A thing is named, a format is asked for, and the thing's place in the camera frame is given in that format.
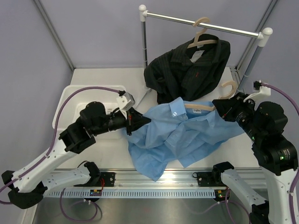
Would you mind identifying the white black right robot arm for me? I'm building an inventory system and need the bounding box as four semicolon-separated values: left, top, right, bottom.
211;92;299;224

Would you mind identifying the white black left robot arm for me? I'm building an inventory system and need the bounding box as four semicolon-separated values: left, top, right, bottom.
1;101;151;209

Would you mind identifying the silver clothes rack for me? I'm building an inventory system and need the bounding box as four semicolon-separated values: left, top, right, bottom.
130;4;273;94

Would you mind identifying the light blue shirt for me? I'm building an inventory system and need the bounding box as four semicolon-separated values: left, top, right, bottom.
127;97;244;181

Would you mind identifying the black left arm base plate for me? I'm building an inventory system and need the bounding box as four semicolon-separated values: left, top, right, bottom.
74;172;116;187

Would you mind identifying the beige plastic hanger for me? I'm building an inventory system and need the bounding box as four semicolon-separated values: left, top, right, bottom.
184;81;237;112

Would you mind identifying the white slotted cable duct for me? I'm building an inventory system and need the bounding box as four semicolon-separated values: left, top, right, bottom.
47;188;216;199

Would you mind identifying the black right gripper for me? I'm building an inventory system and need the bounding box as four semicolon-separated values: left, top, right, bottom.
214;91;263;141

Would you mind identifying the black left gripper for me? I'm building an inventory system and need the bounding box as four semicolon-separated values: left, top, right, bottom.
91;106;151;136

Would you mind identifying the dark striped shirt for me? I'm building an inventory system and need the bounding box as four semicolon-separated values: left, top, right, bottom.
144;34;231;104

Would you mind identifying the white plastic bin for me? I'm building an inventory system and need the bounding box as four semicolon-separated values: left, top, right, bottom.
52;85;126;140

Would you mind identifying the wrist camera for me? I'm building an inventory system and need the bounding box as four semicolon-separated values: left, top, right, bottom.
243;80;271;103
116;91;135;111

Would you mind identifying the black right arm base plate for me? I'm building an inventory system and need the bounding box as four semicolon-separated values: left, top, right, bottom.
192;171;225;187

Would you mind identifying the beige hanger with dark shirt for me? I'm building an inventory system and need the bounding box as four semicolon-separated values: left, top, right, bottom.
187;17;218;49

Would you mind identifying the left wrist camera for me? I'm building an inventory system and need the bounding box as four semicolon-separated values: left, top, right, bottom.
116;91;135;111

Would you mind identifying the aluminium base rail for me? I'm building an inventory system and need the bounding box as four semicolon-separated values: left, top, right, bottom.
46;169;267;189

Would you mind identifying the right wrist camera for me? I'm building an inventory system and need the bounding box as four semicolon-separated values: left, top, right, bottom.
243;80;271;103

